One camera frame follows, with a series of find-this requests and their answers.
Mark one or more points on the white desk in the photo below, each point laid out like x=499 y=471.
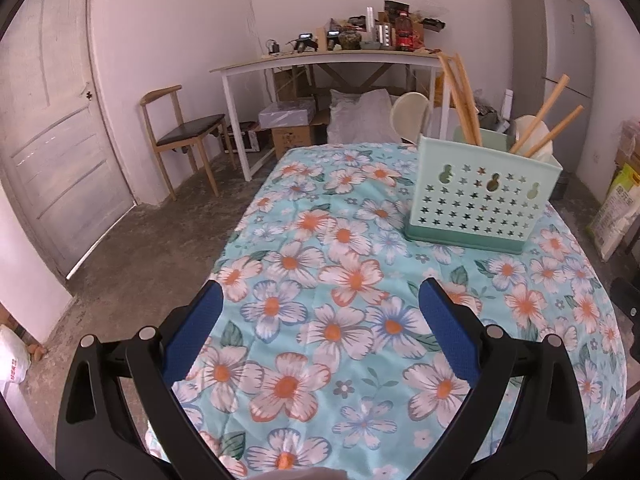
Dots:
x=300 y=61

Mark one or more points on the white ceramic spoon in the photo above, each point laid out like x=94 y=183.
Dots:
x=410 y=115
x=532 y=135

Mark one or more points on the green utensil holder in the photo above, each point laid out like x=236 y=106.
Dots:
x=480 y=200

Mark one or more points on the wooden chair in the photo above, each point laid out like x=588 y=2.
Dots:
x=190 y=130

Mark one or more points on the dark jar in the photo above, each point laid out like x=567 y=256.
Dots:
x=350 y=40

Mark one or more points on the red bottle pack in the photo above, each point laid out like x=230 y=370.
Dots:
x=407 y=40

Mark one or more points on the grey refrigerator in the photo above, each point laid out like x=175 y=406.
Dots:
x=550 y=60

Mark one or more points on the black device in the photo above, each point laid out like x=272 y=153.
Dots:
x=332 y=40
x=306 y=44

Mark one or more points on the floral blanket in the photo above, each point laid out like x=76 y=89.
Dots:
x=360 y=310

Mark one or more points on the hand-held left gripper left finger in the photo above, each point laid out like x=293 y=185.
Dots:
x=192 y=335

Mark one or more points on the brown cardboard box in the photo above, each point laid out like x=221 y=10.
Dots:
x=295 y=142

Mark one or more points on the black case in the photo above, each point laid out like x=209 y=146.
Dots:
x=242 y=137

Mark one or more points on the grey panel door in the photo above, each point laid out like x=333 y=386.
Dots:
x=55 y=120

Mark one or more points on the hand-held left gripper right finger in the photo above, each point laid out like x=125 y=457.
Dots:
x=450 y=335

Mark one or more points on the white green printed sack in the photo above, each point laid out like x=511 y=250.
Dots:
x=617 y=210

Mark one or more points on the white sack red print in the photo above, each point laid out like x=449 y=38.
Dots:
x=12 y=355

